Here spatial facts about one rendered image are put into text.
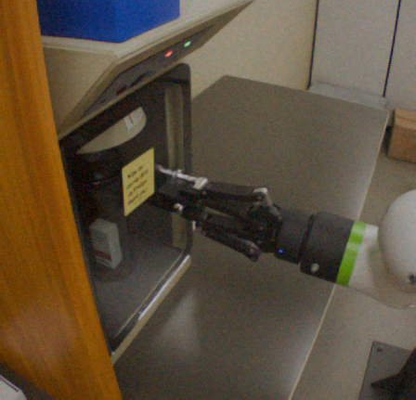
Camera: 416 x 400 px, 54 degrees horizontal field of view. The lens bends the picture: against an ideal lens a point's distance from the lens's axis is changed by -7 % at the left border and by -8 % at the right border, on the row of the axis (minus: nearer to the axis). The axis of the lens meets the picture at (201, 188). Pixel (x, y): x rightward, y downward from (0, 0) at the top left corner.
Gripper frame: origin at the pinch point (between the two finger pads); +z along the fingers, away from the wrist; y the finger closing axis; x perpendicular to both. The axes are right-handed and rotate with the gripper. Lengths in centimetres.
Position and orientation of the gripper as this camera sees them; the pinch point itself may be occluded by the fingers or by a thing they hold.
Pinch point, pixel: (181, 200)
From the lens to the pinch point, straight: 68.5
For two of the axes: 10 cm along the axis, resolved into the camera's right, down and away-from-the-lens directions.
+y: 0.0, -8.1, -5.8
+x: -4.6, 5.2, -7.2
